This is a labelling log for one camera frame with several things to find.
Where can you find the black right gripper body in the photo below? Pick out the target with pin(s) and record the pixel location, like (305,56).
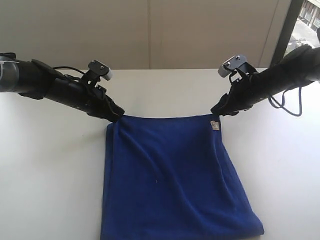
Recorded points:
(243,93)

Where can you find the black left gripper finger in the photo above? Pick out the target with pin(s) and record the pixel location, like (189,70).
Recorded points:
(116,110)
(112,117)

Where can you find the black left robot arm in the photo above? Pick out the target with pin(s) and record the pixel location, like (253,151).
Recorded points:
(37,80)

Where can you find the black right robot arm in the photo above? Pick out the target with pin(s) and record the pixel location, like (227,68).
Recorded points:
(299,68)

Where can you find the dark window frame post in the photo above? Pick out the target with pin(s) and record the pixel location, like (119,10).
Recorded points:
(286,31)

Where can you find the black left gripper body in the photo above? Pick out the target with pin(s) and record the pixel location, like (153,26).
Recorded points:
(93,101)

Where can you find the blue microfiber towel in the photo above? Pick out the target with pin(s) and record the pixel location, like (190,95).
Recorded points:
(172,179)

